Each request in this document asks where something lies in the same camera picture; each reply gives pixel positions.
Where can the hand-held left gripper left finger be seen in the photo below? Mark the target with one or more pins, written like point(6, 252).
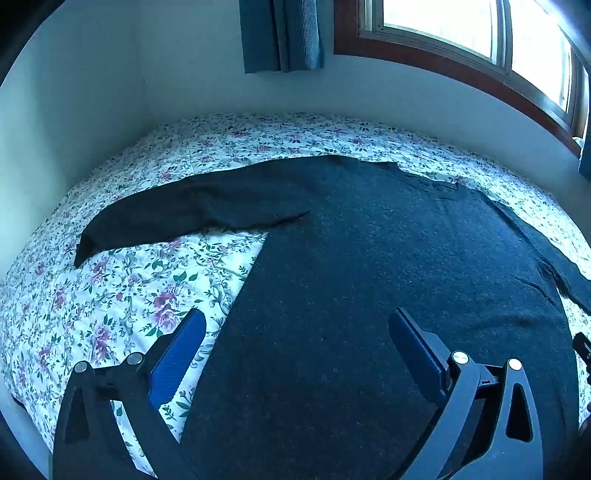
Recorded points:
point(178, 355)

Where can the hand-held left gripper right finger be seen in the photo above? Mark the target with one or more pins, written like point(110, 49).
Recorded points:
point(418, 350)

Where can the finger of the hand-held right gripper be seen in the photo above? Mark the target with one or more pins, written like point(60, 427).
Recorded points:
point(582, 347)

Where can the dark knitted sweater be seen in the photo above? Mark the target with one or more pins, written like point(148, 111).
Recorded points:
point(369, 254)

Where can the floral bed sheet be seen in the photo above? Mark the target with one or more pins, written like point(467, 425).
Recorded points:
point(115, 300)

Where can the blue curtain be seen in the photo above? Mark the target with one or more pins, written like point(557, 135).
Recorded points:
point(586, 159)
point(281, 32)

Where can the wooden-framed window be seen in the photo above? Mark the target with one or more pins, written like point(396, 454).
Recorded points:
point(443, 18)

